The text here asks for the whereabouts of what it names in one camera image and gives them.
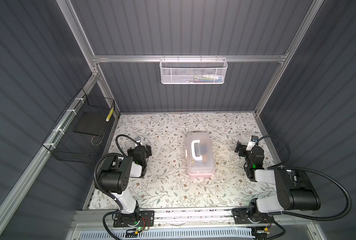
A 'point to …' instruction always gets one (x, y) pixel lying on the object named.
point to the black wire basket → (77, 136)
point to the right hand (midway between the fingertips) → (248, 143)
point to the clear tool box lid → (199, 152)
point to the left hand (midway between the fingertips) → (138, 147)
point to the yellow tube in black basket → (110, 115)
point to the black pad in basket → (91, 123)
